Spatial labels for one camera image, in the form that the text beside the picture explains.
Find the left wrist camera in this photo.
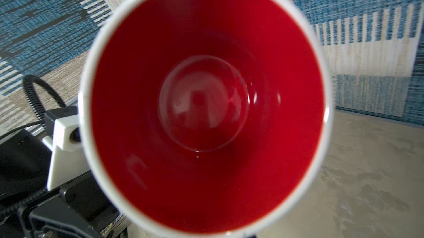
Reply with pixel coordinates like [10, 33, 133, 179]
[42, 106, 89, 191]

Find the white round mug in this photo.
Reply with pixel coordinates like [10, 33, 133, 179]
[78, 0, 335, 238]

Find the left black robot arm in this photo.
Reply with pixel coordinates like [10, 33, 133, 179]
[1, 75, 130, 238]

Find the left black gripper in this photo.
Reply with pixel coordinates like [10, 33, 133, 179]
[17, 171, 129, 238]

